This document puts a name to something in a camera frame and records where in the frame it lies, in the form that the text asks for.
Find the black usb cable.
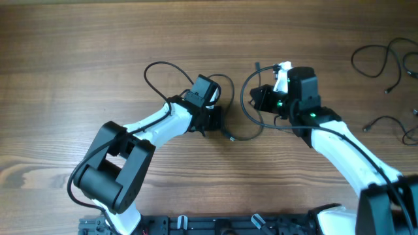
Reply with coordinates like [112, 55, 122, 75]
[362, 109, 418, 147]
[207, 61, 265, 142]
[351, 37, 418, 95]

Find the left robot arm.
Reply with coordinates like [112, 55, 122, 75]
[67, 75, 221, 234]

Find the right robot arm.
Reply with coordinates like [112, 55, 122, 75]
[249, 63, 417, 234]

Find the right camera black cable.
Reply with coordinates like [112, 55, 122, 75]
[240, 65, 415, 235]

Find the camera black cable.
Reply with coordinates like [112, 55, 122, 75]
[240, 65, 415, 235]
[67, 61, 195, 235]

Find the left camera black cable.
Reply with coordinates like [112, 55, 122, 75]
[67, 61, 195, 235]

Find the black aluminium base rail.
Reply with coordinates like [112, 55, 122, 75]
[78, 213, 314, 235]

